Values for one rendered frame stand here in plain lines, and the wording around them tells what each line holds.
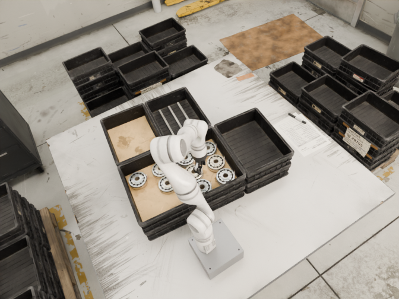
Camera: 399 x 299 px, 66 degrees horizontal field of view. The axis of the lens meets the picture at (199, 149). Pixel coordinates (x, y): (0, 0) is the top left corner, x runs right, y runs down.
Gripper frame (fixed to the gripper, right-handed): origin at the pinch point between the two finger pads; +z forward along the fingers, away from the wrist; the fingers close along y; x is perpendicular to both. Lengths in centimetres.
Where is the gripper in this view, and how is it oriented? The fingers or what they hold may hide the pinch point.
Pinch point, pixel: (201, 167)
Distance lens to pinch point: 156.2
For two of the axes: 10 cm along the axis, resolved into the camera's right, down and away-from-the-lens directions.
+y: 3.3, -7.8, 5.4
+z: 0.9, 5.9, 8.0
